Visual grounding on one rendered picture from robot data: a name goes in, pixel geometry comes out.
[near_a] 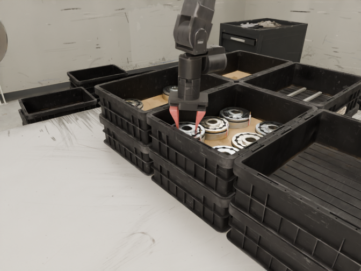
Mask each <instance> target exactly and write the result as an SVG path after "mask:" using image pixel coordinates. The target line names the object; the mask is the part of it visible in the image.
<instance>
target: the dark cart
mask: <svg viewBox="0 0 361 271"><path fill-rule="evenodd" d="M261 21H264V22H265V21H271V22H273V21H275V22H276V23H278V24H280V25H281V26H276V27H259V28H247V27H241V24H246V23H249V24H251V23H253V24H256V23H258V22H261ZM307 26H308V24H307V23H300V22H292V21H288V20H280V19H272V18H261V19H252V20H242V21H236V22H227V23H220V34H219V46H222V47H224V48H225V53H229V52H233V51H238V50H241V51H247V52H252V53H256V54H261V55H266V56H271V57H274V58H279V59H284V60H289V61H292V62H299V63H300V59H301V55H302V49H303V46H304V41H305V36H306V31H307Z"/></svg>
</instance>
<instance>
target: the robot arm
mask: <svg viewBox="0 0 361 271"><path fill-rule="evenodd" d="M215 1H216V0H184V2H183V6H182V9H181V12H180V14H178V15H177V18H176V22H175V27H174V31H173V36H174V40H175V49H178V50H180V51H183V52H187V53H184V54H180V55H179V60H178V91H170V94H169V98H168V104H169V105H170V109H169V111H170V113H171V115H172V117H173V119H174V121H175V123H176V127H177V129H178V127H179V110H189V111H197V116H196V128H195V131H196V130H197V128H198V125H199V123H200V121H201V120H202V118H203V116H204V115H205V113H206V107H207V106H208V93H206V92H200V78H201V74H202V75H206V74H211V73H217V72H221V71H223V70H224V69H225V68H226V65H227V58H226V55H225V48H224V47H222V46H218V45H214V44H212V45H207V42H208V39H209V37H210V33H211V30H212V26H213V24H212V19H213V16H214V12H215Z"/></svg>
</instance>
